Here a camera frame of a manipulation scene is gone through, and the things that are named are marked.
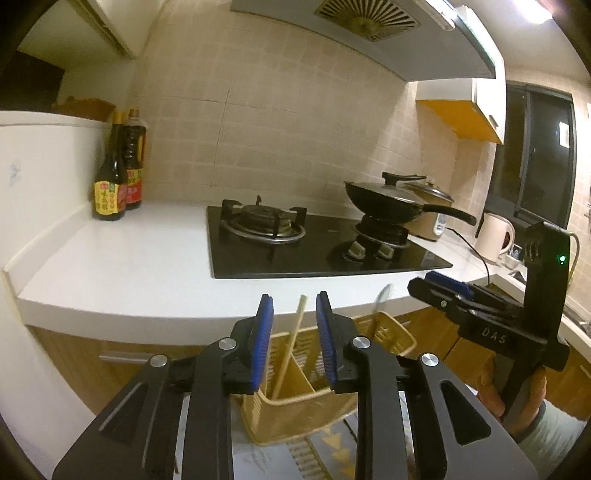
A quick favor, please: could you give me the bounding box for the wooden chopstick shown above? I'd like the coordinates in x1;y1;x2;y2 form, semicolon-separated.
270;294;308;401

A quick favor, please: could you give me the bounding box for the black power cable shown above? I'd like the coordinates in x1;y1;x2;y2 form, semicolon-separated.
445;226;497;287

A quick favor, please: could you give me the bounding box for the white and orange wall cabinet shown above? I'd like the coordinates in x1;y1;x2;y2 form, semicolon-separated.
416;78;507;146

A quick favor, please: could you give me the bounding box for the black wok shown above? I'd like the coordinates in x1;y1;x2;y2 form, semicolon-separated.
344;181;477;228

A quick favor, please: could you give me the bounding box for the yellow label soy sauce bottle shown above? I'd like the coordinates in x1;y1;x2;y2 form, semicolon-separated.
93;111;129;221

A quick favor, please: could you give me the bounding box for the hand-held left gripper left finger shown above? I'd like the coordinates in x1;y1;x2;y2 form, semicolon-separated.
52;294;274;480

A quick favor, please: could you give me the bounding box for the range hood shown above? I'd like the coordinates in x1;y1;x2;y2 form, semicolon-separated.
229;0;506;84

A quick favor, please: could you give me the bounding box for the red label sauce bottle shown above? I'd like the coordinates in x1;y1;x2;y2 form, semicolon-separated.
121;108;147;210

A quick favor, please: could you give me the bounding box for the beige rice cooker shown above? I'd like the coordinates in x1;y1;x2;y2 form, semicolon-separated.
404;181;455;243

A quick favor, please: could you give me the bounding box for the dark window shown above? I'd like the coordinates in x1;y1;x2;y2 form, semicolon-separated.
487;80;578;227

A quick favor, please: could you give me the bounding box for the person's right hand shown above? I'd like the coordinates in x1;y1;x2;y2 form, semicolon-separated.
477;356;549;441

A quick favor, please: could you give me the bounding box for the white refrigerator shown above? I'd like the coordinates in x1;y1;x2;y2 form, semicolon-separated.
0;110;116;462

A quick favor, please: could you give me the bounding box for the person's right forearm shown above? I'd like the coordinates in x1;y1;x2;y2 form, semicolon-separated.
516;399;589;469

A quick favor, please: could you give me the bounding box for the dark appliance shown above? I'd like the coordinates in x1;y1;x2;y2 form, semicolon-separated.
0;50;66;112

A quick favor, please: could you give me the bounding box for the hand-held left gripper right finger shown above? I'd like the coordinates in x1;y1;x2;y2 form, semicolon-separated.
315;291;541;480

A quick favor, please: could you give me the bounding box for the white electric kettle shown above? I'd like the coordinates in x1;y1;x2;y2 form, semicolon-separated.
475;212;515;265

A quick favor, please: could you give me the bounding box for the metal drawer handle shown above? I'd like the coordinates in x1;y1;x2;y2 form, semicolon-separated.
99;350;155;365

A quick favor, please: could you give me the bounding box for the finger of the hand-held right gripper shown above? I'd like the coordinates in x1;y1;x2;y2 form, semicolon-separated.
425;271;525;319
407;277;476;330

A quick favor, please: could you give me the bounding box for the black gas stove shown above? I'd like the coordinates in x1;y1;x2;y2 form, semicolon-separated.
206;198;454;279

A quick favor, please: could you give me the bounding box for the beige plastic utensil holder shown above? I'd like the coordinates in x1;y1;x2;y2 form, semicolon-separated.
240;310;416;445

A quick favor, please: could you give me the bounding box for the wok lid with black handle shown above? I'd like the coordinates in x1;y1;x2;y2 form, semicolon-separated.
345;172;428;204

